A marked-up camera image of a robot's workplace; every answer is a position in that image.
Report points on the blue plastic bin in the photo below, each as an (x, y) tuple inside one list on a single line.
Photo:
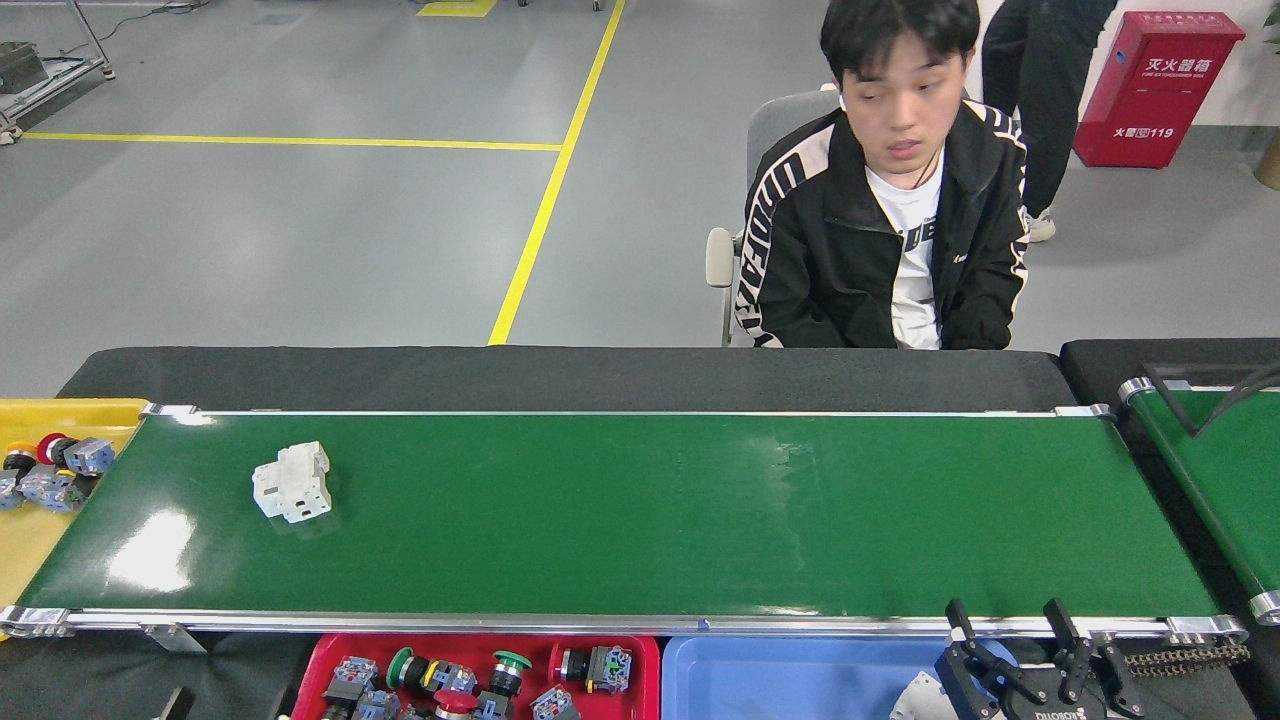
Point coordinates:
[(780, 690)]

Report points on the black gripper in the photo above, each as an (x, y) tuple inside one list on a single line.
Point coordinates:
[(1060, 708)]

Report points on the grey office chair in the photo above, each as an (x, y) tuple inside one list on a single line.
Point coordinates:
[(775, 130)]

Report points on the green leafy plant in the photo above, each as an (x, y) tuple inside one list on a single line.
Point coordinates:
[(1275, 25)]

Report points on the dark grey equipment case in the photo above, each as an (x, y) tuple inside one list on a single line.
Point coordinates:
[(18, 68)]

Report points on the black metal bracket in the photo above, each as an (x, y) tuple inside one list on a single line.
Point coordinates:
[(1172, 403)]

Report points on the red fire extinguisher cabinet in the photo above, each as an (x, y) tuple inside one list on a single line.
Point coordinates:
[(1155, 90)]

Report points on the white circuit breaker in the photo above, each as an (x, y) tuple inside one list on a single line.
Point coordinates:
[(290, 485)]

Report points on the tan plant pot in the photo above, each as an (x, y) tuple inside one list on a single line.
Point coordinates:
[(1272, 165)]

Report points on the yellow plastic bin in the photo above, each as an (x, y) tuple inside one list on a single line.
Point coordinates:
[(40, 560)]

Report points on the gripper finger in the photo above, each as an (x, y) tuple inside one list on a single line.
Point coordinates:
[(172, 708)]

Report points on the person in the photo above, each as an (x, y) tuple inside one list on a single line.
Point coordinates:
[(1050, 90), (890, 230)]

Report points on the green belt conveyor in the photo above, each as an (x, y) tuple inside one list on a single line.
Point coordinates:
[(1235, 480), (650, 520)]

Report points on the silver metal rack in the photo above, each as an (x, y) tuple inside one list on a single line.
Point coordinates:
[(45, 97)]

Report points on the red plastic bin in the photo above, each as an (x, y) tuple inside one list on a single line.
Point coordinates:
[(605, 708)]

